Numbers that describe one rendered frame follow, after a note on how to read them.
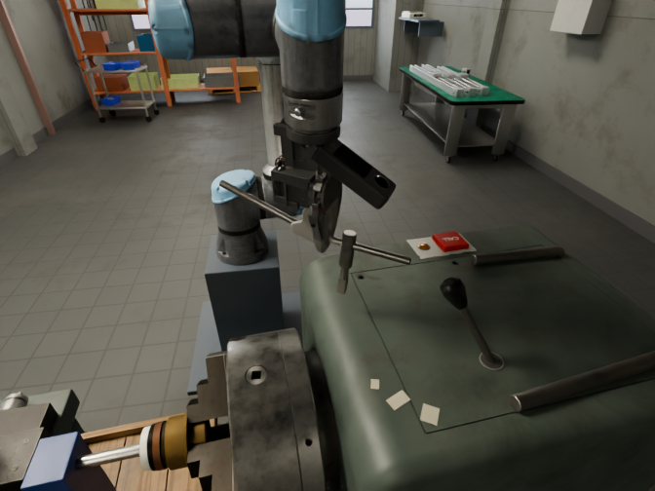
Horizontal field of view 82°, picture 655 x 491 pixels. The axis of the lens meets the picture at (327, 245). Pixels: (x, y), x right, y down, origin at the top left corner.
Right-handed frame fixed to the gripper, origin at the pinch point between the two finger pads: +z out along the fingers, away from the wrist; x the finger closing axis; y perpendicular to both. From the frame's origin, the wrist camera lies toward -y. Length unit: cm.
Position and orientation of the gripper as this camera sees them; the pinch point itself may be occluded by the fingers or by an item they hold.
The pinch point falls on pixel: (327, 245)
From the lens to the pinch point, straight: 61.9
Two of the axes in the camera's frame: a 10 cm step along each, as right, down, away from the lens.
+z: 0.0, 7.7, 6.4
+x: -4.0, 5.8, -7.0
